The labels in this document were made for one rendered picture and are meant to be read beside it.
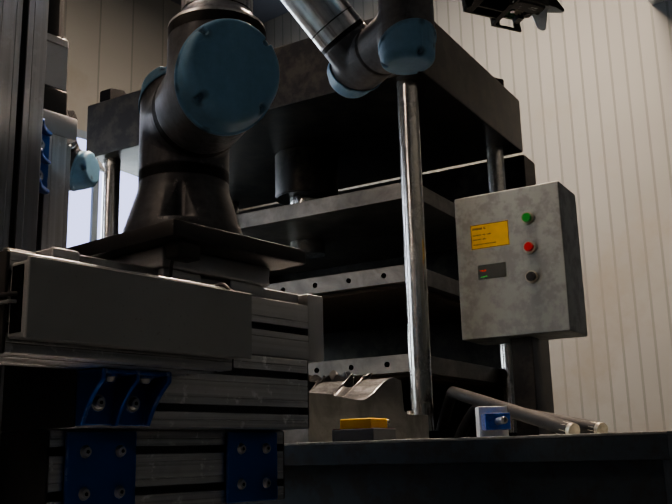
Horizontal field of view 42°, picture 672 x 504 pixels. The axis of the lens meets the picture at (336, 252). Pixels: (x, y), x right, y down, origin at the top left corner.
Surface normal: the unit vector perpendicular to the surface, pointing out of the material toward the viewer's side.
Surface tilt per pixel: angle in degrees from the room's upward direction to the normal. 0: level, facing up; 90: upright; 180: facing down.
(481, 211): 90
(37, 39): 90
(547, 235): 90
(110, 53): 90
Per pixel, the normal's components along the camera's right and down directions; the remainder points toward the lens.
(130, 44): 0.78, -0.16
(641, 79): -0.63, -0.16
